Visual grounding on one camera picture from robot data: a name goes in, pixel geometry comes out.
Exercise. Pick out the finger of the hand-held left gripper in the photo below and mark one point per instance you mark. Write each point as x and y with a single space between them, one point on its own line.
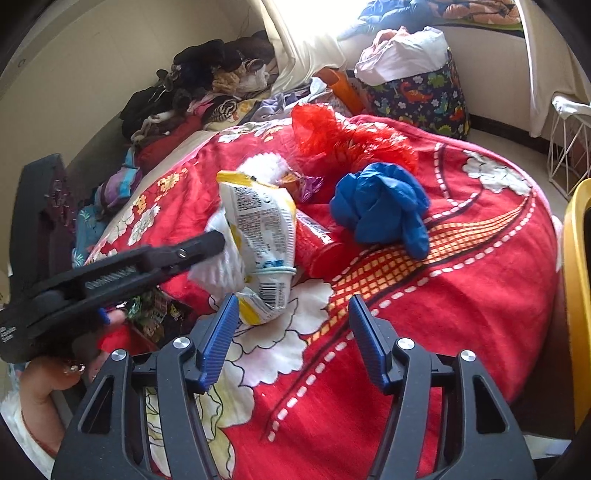
194 249

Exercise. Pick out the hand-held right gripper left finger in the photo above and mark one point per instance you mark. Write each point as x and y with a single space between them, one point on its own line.
220 344

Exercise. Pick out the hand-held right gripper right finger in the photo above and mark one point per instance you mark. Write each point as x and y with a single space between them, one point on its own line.
369 346

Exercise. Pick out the white ribbed tissue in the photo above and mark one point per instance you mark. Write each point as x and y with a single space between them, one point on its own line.
217 272

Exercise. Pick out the yellow and white snack bag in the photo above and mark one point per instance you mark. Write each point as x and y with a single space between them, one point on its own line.
263 221

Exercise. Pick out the red cylindrical can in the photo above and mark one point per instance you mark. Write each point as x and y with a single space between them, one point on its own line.
318 249

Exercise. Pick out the purple candy wrapper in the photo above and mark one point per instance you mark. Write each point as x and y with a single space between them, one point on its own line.
310 187

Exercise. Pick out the yellow rimmed trash bin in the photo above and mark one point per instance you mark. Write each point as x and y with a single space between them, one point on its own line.
579 277

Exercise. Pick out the person's left forearm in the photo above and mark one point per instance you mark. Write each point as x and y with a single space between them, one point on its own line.
34 410

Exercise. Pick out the person's left hand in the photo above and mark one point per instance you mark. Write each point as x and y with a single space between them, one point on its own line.
85 364

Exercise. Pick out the dark snack packet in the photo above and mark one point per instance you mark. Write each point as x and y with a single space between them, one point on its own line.
171 318

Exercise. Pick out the light blue rubber band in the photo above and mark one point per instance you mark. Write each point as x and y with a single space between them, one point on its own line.
277 268

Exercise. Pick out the red floral printed blanket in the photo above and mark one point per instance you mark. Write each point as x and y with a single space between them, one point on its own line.
461 323

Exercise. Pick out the pile of colourful clothes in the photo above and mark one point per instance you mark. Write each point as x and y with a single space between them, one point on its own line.
115 184

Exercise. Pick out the white fluffy cloth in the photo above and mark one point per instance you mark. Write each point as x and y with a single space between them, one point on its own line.
258 167

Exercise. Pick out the white lace garment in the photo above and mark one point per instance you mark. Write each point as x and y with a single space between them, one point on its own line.
18 429

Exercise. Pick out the blue rubber glove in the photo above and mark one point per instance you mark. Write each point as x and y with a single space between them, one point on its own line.
378 203

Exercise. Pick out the lavender and white clothes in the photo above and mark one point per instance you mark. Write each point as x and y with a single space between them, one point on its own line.
277 105

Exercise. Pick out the red mesh bag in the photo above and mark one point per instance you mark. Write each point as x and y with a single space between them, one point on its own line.
323 129

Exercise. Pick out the pile of dark clothes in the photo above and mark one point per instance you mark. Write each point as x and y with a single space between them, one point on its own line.
203 69

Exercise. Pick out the cream curtain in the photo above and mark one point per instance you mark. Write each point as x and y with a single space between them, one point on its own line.
549 55
304 50

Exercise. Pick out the dinosaur print laundry basket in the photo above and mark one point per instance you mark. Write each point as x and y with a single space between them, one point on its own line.
425 101

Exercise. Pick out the white clothes bundle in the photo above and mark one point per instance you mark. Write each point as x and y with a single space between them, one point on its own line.
401 55

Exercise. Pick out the folded patterned quilt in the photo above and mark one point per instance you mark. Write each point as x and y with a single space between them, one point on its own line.
461 11

